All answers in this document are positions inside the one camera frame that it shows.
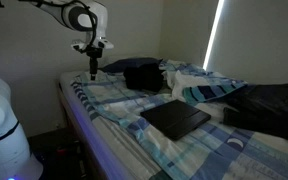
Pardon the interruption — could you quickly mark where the blue plaid duvet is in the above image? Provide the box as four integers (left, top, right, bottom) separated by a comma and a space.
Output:
71, 59, 288, 180

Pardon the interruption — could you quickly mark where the grey window blind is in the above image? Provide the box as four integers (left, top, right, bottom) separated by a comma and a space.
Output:
204, 0, 288, 86

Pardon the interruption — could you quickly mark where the black garment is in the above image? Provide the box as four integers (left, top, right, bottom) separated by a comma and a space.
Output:
221, 83, 288, 145

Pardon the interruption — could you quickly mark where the dark blue pillow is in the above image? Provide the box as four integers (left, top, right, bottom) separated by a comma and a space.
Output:
98, 57, 163, 75

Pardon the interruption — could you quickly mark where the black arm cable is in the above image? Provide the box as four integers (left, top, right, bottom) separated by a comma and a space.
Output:
18, 0, 100, 54

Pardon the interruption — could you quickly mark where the black bag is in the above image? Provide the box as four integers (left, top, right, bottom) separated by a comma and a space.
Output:
122, 63, 165, 93

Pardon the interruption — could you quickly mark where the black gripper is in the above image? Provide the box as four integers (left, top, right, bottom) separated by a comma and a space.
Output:
85, 45, 104, 82

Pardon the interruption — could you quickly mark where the white mattress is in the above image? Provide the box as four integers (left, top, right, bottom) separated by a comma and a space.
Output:
57, 69, 163, 180

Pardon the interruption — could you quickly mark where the black laptop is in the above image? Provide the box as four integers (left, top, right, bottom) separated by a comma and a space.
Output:
139, 98, 212, 141

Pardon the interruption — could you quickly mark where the white crumpled cloth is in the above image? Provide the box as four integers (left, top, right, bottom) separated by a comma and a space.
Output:
165, 69, 226, 102

